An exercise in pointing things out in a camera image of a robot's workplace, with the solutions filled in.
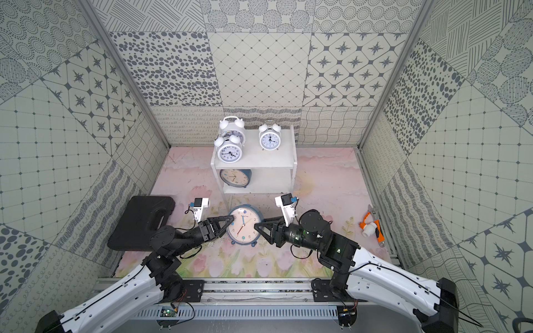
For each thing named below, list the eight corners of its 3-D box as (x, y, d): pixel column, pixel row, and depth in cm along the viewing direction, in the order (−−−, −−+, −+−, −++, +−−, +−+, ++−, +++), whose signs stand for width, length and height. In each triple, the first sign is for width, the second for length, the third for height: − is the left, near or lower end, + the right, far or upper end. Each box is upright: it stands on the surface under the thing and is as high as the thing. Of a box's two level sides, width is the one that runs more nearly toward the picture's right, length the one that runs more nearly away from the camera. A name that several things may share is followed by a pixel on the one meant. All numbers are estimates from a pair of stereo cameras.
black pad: (115, 250, 85) (104, 245, 80) (137, 204, 99) (130, 196, 94) (159, 250, 85) (151, 245, 80) (175, 204, 99) (170, 196, 94)
